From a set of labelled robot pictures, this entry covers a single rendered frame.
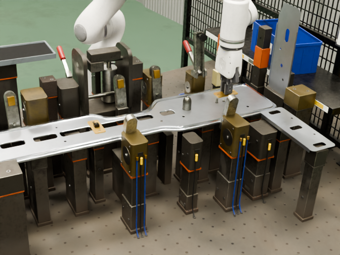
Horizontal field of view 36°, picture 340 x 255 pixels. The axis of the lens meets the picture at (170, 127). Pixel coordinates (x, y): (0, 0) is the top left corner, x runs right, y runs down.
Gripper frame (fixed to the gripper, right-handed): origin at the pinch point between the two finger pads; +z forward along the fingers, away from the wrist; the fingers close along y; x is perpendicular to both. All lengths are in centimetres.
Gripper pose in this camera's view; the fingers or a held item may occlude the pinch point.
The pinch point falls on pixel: (226, 87)
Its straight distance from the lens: 188.1
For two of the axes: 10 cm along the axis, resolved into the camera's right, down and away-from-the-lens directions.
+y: 4.6, 4.6, -7.6
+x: 8.9, -1.9, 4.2
